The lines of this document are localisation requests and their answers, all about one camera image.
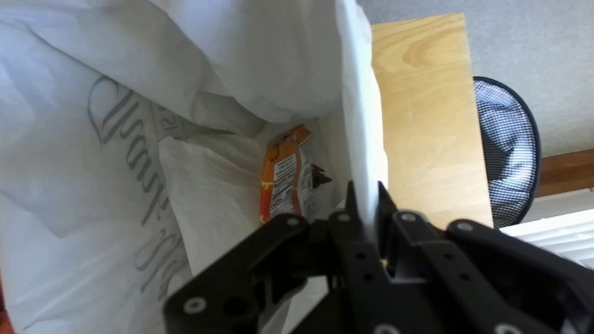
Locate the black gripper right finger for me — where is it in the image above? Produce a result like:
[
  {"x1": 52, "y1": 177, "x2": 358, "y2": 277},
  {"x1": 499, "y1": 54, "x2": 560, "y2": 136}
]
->
[{"x1": 376, "y1": 182, "x2": 594, "y2": 334}]

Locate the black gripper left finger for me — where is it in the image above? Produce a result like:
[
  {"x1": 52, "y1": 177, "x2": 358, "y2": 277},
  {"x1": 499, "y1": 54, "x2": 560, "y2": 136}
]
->
[{"x1": 163, "y1": 182, "x2": 404, "y2": 334}]

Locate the white plastic bin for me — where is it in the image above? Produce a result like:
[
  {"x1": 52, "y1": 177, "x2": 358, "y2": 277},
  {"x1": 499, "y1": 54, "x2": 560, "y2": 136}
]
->
[{"x1": 332, "y1": 0, "x2": 389, "y2": 247}]

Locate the white slatted radiator cover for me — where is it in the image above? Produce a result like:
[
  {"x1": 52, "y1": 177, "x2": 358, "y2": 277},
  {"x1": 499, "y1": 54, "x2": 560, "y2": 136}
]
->
[{"x1": 499, "y1": 208, "x2": 594, "y2": 270}]

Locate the orange snack wrapper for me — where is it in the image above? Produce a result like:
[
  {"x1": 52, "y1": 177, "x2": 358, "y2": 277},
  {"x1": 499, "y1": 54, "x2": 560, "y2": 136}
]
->
[{"x1": 258, "y1": 125, "x2": 319, "y2": 225}]

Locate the dark brown wooden trim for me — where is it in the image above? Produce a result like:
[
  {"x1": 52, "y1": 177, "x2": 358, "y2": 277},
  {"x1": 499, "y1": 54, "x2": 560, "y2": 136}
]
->
[{"x1": 534, "y1": 149, "x2": 594, "y2": 199}]

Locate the white plastic bag liner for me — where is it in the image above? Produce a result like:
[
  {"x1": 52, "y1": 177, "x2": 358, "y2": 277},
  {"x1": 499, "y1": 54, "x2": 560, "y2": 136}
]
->
[{"x1": 0, "y1": 0, "x2": 349, "y2": 334}]

